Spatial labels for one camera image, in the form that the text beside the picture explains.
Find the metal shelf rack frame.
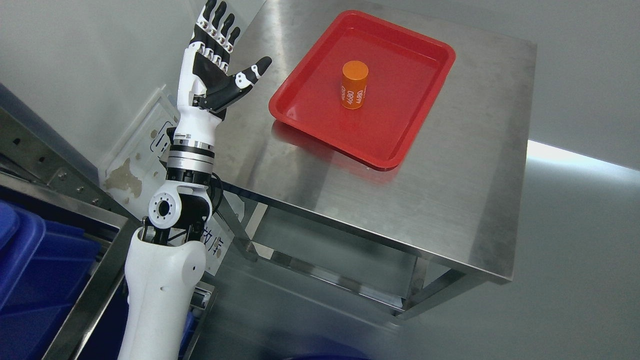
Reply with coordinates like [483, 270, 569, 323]
[1, 109, 137, 360]

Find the stainless steel table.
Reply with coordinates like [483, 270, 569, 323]
[215, 0, 537, 319]

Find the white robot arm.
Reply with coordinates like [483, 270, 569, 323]
[118, 135, 215, 360]

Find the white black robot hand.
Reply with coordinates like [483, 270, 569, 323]
[172, 0, 272, 150]

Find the orange cylindrical capacitor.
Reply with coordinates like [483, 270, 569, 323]
[340, 60, 370, 110]

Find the white sign plate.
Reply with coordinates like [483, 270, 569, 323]
[99, 85, 245, 276]

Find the blue bin upper left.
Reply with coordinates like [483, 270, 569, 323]
[0, 201, 101, 360]

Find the red plastic tray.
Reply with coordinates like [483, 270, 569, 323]
[269, 9, 457, 171]

